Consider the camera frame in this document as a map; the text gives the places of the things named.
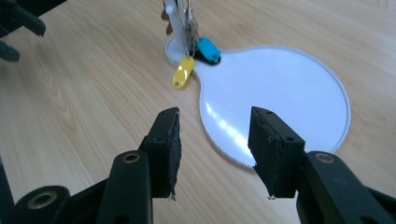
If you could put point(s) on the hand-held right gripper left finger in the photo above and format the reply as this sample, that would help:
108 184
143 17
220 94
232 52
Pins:
165 155

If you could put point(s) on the white key rack stand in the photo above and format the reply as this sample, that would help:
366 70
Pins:
274 99

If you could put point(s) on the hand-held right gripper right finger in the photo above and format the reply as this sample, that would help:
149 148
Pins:
271 155

